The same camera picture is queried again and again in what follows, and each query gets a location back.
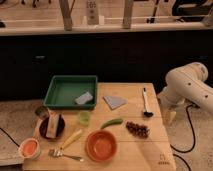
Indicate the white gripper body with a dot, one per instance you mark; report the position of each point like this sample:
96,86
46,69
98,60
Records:
168,99

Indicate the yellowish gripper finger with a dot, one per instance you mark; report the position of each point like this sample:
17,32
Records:
169,117

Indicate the grey blue towel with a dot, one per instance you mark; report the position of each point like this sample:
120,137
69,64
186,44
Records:
114,102

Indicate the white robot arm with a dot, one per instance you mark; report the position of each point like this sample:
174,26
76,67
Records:
185,83

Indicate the red bowl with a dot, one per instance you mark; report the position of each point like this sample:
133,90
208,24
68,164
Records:
101,146

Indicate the wooden block in bowl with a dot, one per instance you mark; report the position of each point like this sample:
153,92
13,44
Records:
54,126

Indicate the dark brown bowl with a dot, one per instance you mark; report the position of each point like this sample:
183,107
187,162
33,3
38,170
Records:
44,125

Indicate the bunch of dark grapes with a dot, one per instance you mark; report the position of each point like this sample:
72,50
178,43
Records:
141,131

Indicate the wooden cutting board table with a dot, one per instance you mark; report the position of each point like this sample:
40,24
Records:
133,154

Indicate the small green cup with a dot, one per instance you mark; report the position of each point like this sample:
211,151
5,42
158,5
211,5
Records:
84,118

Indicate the grey sponge in tray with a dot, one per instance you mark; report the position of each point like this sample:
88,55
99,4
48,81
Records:
84,98

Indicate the green plastic tray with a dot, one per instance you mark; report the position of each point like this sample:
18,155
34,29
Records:
64,89

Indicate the silver fork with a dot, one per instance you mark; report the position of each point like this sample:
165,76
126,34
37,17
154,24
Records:
57,153

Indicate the small metal can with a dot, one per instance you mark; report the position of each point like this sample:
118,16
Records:
42,112

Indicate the orange cup with white rim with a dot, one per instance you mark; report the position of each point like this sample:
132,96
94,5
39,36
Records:
29,149

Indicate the black ladle with white handle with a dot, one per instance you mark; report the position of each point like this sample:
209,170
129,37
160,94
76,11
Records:
147,111

